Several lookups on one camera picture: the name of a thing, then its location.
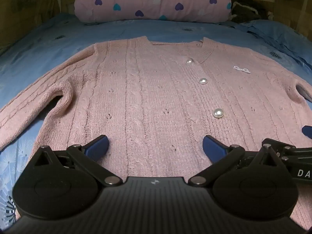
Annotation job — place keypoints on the wooden bed rail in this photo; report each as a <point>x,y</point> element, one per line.
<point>67,5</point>

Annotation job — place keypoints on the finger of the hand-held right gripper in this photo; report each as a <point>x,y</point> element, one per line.
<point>296,154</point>
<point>307,130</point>

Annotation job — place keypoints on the pink knit cardigan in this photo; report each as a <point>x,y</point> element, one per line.
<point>151,97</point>

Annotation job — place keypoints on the blue dandelion-print bed sheet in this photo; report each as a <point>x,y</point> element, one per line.
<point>48,43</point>

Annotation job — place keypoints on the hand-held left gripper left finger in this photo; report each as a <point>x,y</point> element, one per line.
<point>99,145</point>

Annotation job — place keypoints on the pink heart-patterned pillow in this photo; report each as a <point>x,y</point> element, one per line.
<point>151,2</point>

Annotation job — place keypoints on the dark plush toy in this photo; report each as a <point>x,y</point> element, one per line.
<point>248,11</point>

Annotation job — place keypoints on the blue flower-patterned pillow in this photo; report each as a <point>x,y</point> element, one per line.
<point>280,36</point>

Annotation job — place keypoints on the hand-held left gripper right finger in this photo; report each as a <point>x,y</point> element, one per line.
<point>214,148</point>

